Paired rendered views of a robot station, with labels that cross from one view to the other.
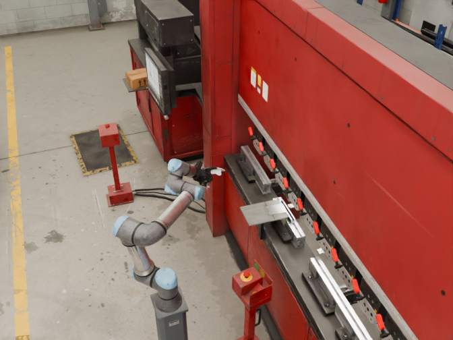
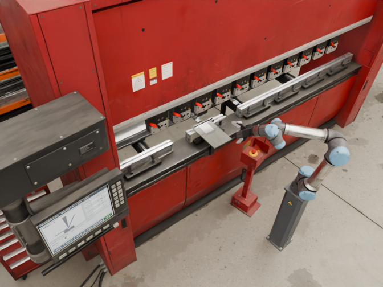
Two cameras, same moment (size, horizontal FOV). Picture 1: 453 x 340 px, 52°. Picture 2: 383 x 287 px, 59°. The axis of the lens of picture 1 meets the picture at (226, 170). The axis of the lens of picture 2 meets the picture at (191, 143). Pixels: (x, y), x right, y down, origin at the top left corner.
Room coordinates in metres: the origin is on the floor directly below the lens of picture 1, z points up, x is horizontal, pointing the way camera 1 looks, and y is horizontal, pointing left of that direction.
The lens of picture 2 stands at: (3.10, 1.57, 2.88)
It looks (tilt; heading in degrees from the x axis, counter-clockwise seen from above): 45 degrees down; 249
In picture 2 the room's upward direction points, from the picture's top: 2 degrees clockwise
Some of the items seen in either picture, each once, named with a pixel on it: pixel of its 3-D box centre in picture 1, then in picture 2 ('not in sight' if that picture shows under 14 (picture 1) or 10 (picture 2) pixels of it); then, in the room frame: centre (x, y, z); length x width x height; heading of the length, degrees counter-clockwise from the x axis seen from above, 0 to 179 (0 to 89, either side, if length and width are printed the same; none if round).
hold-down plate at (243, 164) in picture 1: (245, 169); (143, 168); (2.85, -0.14, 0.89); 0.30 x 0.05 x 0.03; 18
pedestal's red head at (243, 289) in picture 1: (251, 285); (255, 152); (1.87, -0.16, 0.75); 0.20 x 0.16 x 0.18; 31
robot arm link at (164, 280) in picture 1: (166, 282); (305, 175); (1.72, 0.33, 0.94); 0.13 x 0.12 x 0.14; 61
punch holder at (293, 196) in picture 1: (300, 192); (220, 91); (2.13, -0.43, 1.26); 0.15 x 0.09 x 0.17; 18
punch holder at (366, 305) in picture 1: (375, 299); (288, 61); (1.36, -0.68, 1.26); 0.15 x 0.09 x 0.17; 18
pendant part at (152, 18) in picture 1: (169, 63); (60, 193); (3.35, 0.44, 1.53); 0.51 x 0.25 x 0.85; 23
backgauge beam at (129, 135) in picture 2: not in sight; (215, 95); (2.00, -0.78, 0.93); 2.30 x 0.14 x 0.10; 18
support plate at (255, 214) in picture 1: (263, 212); (212, 134); (2.25, -0.24, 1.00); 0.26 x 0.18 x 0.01; 108
